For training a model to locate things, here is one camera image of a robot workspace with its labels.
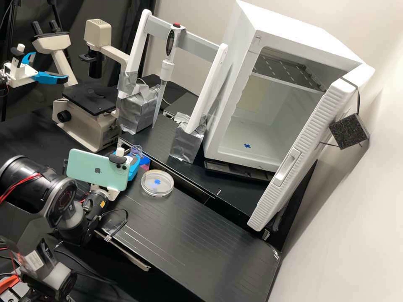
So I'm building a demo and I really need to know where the white pipette stand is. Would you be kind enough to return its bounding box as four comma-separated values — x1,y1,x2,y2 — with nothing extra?
116,9,229,164

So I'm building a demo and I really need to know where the cream microscope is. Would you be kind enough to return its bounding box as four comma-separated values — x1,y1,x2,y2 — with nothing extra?
31,18,131,154

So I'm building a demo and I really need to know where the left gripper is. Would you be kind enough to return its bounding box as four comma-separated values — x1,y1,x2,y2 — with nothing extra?
3,51,69,88

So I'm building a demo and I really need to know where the petri dish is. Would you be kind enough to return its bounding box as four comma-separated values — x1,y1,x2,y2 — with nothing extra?
140,169,175,198

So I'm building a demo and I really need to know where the pipette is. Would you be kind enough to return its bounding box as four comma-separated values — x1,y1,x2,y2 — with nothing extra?
152,22,187,129

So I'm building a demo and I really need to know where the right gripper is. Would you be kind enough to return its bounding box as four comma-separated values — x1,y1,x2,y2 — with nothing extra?
90,156,140,202

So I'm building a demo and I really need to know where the right wrist camera phone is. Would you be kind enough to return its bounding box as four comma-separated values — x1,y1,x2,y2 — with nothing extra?
65,147,135,192

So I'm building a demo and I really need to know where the white incubator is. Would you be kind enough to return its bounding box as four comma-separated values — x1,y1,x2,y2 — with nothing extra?
202,0,363,173

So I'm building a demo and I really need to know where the incubator door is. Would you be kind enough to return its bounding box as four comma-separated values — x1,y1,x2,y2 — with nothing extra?
246,64,377,234

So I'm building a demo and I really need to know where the black cable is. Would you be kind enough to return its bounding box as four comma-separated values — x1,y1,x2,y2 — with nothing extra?
99,208,129,242

